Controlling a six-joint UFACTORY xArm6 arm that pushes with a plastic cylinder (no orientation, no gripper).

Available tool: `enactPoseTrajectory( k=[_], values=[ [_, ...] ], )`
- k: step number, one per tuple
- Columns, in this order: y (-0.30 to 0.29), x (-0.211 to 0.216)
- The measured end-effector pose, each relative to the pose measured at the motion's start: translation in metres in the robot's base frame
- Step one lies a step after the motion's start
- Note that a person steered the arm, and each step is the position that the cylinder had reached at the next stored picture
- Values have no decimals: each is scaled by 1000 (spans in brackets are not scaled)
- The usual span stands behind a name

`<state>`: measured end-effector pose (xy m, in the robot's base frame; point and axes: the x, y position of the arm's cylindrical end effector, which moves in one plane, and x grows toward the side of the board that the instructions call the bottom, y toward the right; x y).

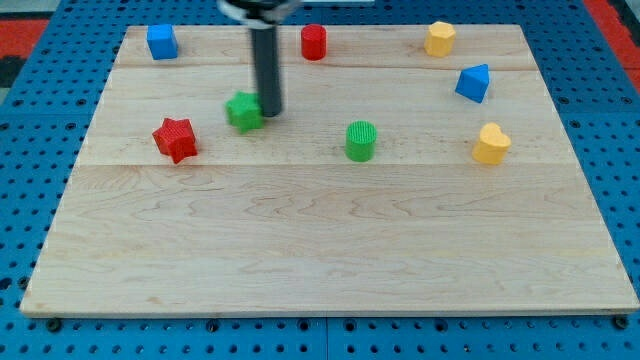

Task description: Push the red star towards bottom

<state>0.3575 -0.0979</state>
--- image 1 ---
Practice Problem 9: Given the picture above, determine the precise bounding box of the red cylinder block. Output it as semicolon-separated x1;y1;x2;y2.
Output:
300;24;327;61

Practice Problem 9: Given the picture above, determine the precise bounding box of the yellow heart block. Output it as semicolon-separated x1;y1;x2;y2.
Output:
472;122;512;165

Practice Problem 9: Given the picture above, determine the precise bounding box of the red star block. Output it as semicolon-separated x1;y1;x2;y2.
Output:
152;118;198;164

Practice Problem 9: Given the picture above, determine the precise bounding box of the green star block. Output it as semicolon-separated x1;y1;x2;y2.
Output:
224;91;264;134

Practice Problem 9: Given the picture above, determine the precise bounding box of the blue cube block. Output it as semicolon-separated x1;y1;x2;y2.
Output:
146;24;178;60

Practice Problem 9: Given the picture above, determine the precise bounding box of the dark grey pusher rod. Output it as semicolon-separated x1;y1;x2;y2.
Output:
250;27;283;117

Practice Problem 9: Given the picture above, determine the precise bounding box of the light wooden board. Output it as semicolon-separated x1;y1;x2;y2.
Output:
20;25;639;318

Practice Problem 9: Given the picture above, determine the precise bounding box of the yellow hexagon block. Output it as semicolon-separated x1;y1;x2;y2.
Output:
424;21;456;58

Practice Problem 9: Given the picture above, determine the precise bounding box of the blue triangular prism block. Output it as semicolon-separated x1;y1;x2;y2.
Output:
455;64;490;103

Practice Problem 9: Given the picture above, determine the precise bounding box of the green cylinder block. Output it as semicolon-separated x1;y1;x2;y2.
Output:
345;120;377;162

